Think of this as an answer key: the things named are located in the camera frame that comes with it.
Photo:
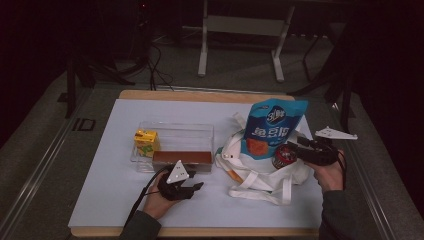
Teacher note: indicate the blue snack bag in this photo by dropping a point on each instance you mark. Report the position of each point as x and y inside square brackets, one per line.
[273, 123]

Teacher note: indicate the black floor plate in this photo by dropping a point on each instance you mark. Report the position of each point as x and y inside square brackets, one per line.
[84, 124]

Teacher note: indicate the person's right hand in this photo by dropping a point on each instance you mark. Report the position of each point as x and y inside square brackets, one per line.
[330, 176]

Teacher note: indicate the person's left hand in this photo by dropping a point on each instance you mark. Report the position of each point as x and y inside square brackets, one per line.
[158, 205]

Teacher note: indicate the metal floor rail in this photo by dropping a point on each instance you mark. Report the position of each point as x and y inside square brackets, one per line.
[36, 176]
[363, 173]

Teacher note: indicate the red can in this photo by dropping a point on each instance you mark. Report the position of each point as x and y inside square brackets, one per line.
[283, 158]

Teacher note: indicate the yellow drink carton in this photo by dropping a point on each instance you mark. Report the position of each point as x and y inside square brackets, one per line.
[146, 143]

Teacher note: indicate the brown drink carton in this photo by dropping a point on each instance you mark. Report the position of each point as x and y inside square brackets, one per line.
[183, 160]

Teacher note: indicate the dark chair legs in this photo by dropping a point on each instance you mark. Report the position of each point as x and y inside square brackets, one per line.
[346, 100]

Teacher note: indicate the white table mat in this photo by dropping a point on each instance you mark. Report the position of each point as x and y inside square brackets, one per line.
[110, 186]

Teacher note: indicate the white metal stand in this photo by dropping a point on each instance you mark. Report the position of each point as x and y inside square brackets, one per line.
[245, 26]

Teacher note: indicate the black metal stand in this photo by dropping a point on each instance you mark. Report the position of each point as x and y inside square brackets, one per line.
[70, 90]

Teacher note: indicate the white patterned tote bag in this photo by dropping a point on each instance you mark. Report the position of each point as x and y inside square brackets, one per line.
[256, 183]

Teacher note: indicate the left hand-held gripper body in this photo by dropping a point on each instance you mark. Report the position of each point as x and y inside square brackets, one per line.
[175, 188]

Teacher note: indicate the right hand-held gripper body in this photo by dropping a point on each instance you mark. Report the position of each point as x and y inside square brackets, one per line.
[320, 151]

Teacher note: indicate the clear plastic container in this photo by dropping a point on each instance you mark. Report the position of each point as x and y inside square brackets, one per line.
[180, 136]

